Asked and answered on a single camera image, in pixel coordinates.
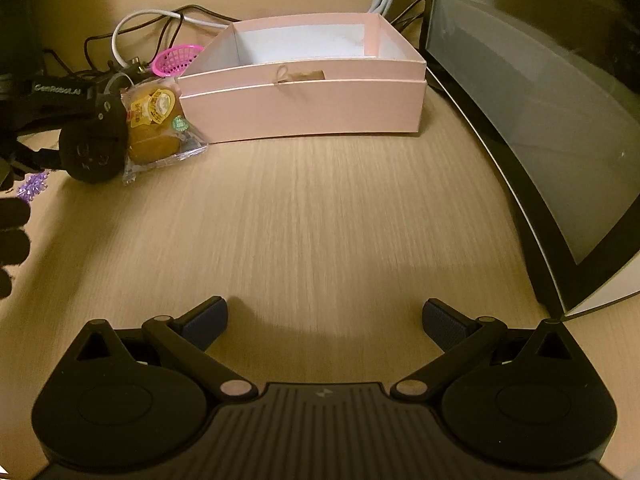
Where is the black plush toy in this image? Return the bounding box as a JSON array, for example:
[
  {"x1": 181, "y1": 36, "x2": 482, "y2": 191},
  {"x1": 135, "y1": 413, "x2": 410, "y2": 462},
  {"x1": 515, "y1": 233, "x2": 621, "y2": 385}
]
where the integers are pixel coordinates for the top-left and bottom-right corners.
[{"x1": 58, "y1": 72, "x2": 132, "y2": 184}]

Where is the brown small cake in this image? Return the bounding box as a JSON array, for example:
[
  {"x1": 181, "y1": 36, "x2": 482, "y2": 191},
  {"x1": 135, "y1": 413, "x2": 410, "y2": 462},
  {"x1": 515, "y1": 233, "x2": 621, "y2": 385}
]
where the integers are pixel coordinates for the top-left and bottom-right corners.
[{"x1": 120, "y1": 78, "x2": 208, "y2": 184}]

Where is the black gloved hand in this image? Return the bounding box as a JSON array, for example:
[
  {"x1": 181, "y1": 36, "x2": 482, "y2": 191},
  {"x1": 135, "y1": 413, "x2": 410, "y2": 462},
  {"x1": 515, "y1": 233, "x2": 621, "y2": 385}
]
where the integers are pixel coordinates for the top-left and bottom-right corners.
[{"x1": 0, "y1": 197, "x2": 30, "y2": 299}]

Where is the purple plastic snowflake ornament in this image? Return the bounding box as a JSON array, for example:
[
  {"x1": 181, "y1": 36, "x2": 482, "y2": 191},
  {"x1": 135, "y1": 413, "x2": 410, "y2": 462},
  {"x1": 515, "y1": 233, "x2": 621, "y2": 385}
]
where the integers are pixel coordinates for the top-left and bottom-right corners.
[{"x1": 15, "y1": 170, "x2": 50, "y2": 203}]

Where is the pink plastic toy strainer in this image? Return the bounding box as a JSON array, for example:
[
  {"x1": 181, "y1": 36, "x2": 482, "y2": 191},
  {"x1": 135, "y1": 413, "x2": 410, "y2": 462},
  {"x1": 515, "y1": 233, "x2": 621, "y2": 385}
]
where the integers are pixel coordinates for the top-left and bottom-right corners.
[{"x1": 151, "y1": 44, "x2": 204, "y2": 77}]

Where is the pink open cardboard box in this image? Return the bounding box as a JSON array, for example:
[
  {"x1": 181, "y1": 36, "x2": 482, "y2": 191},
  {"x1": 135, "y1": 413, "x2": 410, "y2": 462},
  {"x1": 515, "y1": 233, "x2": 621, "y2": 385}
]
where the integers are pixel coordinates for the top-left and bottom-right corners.
[{"x1": 178, "y1": 13, "x2": 426, "y2": 143}]

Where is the grey looped cable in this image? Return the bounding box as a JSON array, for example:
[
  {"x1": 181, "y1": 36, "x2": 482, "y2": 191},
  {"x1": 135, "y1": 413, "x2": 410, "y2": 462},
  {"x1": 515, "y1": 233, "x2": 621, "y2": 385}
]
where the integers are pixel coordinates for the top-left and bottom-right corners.
[{"x1": 110, "y1": 8, "x2": 237, "y2": 68}]

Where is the black thin cable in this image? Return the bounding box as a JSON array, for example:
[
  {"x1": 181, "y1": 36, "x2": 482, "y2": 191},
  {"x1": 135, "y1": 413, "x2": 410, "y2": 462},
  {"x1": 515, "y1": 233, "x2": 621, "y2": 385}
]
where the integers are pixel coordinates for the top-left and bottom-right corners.
[{"x1": 81, "y1": 3, "x2": 237, "y2": 74}]

